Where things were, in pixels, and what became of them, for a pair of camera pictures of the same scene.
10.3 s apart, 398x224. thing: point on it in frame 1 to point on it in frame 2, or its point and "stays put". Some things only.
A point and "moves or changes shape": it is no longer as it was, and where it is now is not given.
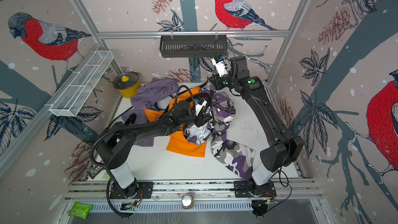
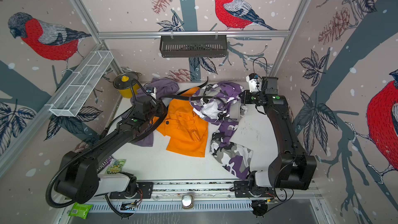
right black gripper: [218, 83] to [246, 98]
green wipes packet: [80, 210] stays put
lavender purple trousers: [145, 98] stays put
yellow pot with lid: [127, 83] stays put
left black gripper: [200, 119] to [159, 107]
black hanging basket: [173, 46] stays put
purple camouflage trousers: [239, 157] moves or changes shape
